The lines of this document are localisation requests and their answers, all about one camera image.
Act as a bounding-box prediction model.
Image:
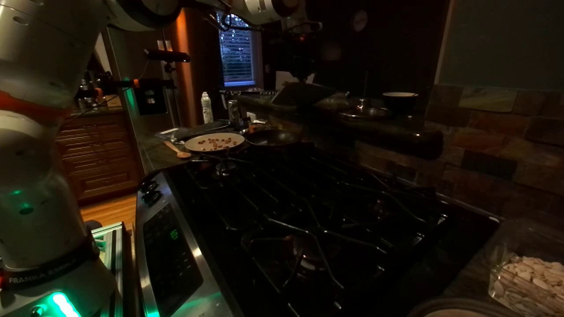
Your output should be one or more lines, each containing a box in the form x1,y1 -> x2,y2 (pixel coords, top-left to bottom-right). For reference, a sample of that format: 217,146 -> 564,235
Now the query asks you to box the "clear container with white pieces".
489,220 -> 564,317

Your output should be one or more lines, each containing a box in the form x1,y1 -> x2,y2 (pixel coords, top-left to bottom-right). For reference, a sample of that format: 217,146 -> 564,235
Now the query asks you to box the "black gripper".
281,21 -> 323,80

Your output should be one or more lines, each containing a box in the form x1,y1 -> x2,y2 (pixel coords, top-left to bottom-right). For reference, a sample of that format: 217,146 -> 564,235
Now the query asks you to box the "dark bowl white rim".
383,91 -> 420,114

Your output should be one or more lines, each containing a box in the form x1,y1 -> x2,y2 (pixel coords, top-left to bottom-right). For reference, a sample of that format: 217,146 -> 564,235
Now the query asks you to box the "white plastic bottle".
201,91 -> 214,123

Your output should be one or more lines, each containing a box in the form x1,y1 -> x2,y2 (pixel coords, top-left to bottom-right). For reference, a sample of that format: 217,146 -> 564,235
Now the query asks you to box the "white plate with nuts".
184,131 -> 245,153

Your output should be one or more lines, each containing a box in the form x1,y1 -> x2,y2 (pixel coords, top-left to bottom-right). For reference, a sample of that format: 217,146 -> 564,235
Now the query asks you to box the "window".
219,13 -> 256,87

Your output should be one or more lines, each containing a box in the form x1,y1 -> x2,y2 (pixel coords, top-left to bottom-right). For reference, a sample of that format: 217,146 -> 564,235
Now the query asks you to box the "black frying pan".
245,130 -> 298,146

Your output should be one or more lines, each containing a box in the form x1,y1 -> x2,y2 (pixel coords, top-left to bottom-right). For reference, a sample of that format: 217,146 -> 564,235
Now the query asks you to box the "black gas stove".
136,144 -> 499,317

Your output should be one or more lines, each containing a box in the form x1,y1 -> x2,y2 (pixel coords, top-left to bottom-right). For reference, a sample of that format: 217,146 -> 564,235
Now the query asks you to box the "wooden spatula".
164,140 -> 193,160

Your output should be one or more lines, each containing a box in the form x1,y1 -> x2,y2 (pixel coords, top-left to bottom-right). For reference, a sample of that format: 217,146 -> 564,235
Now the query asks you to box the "wooden drawer cabinet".
57,110 -> 141,204

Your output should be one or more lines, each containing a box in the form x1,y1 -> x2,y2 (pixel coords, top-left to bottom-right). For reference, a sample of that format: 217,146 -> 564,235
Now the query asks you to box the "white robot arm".
0,0 -> 305,317

